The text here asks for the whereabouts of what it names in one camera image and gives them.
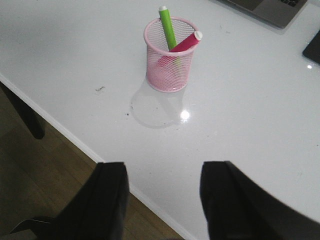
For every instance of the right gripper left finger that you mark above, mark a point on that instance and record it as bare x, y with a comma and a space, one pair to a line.
97, 212

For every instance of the pink mesh pen holder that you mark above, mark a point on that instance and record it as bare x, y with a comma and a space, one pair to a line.
167, 71

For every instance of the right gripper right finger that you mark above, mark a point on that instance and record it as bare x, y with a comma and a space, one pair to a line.
236, 208

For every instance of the green highlighter pen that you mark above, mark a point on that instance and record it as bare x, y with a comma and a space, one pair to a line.
169, 36

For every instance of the pink highlighter pen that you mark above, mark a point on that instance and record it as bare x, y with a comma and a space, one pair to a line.
185, 44

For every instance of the black mouse pad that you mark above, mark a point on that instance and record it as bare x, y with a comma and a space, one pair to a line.
312, 51

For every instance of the grey laptop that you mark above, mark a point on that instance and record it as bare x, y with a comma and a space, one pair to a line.
278, 13

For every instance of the dark table leg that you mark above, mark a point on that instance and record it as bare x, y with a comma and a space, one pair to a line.
26, 113

